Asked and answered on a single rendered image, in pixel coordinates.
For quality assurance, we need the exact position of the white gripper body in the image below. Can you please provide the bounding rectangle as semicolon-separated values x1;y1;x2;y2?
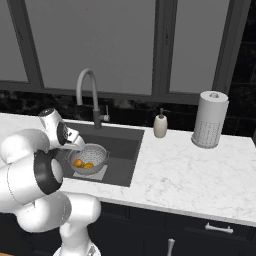
67;132;87;152

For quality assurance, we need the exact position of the orange mango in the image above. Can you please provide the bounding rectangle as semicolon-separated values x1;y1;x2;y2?
73;158;85;169

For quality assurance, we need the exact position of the grey metal colander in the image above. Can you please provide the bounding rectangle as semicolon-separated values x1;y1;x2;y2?
67;143;111;176

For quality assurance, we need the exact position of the grey curved sink faucet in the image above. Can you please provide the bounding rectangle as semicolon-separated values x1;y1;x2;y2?
75;68;111;131

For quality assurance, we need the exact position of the dark grey sink basin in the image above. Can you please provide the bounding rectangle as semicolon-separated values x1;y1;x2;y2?
54;122;146;188

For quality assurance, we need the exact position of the white flat square slab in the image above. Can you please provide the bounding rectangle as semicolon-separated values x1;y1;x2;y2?
72;164;109;182

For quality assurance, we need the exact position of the cream soap dispenser bottle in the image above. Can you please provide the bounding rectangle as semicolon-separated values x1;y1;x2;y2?
153;107;169;139

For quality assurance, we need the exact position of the grey framed window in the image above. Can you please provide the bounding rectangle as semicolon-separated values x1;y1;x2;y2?
0;0;253;106

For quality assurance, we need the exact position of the dark cupboard door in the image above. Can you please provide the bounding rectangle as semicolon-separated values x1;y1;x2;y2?
89;213;177;256

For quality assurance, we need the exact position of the white paper towel roll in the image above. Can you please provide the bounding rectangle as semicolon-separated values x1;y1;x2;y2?
190;89;230;150

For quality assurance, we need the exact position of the dark drawer front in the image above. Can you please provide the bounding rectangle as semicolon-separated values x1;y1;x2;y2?
164;212;256;242

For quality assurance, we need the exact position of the white cupboard door handle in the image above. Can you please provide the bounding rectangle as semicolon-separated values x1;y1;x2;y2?
166;237;176;256

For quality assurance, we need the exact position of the white drawer handle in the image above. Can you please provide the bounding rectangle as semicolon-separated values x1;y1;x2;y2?
204;222;235;235

